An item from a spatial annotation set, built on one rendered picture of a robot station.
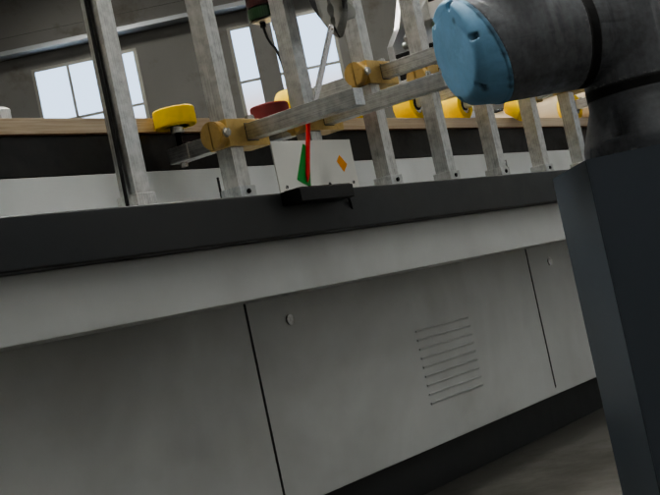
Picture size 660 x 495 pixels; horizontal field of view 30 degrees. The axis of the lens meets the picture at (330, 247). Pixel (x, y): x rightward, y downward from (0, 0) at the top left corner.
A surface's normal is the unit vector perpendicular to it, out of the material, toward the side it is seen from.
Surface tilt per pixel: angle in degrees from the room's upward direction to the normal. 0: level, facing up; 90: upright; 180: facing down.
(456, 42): 95
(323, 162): 90
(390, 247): 90
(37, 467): 90
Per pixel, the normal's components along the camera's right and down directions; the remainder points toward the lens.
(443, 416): 0.79, -0.19
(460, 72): -0.93, 0.27
